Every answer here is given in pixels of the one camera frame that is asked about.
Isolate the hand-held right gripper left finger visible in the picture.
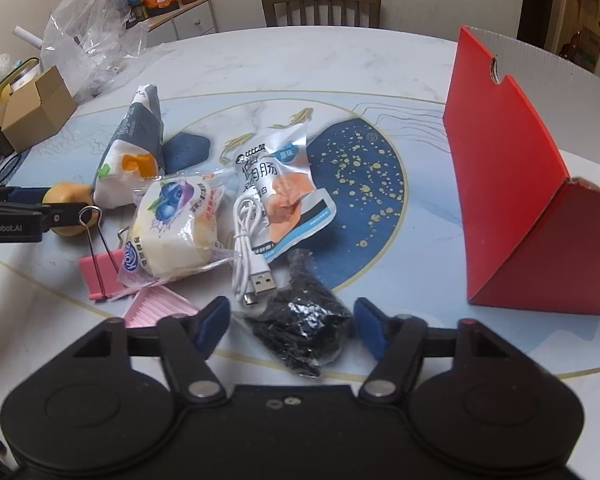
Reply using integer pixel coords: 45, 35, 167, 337
71, 296, 231, 403

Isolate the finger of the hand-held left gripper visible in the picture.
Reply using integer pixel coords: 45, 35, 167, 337
0, 186, 53, 206
40, 202, 101, 227

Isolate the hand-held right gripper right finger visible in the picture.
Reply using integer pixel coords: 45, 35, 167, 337
354, 297, 528, 403

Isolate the tan rounded toy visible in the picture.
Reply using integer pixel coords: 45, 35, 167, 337
49, 181, 102, 239

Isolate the pink ribbed soap tray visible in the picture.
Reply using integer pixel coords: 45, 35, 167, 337
121, 286, 201, 330

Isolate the bag of black screws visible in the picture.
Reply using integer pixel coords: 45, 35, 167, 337
234, 249, 355, 382

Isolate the pink binder clip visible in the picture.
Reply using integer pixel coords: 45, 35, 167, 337
78, 207, 131, 305

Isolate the blueberry bread packet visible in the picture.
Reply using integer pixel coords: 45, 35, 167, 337
116, 172, 232, 291

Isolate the grey white tissue pack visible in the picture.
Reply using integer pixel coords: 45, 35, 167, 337
92, 82, 166, 209

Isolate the white blue sausage packet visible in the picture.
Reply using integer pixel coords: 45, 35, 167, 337
219, 119, 337, 264

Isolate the red cardboard box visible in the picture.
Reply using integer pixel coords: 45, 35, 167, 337
442, 25, 600, 317

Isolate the white marble patterned desktop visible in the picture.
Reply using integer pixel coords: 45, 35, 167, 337
0, 25, 600, 411

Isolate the small brown cardboard box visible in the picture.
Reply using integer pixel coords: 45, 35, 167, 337
0, 66, 78, 154

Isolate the yellow rimmed container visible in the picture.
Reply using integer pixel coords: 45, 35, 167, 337
0, 57, 42, 108

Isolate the dark blue sponge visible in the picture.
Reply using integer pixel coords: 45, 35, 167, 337
161, 131, 212, 175

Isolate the white paper roll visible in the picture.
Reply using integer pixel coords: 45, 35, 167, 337
12, 25, 45, 47

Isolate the clear plastic bag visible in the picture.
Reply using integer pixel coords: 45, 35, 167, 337
40, 0, 153, 105

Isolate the white drawer cabinet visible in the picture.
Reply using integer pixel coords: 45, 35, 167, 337
130, 0, 218, 43

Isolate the brown cardboard carton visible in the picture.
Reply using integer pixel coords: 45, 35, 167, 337
577, 25, 600, 71

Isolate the dark wooden door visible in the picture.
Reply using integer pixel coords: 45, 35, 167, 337
517, 0, 556, 53

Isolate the white usb cable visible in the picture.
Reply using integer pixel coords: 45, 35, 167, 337
230, 194, 279, 307

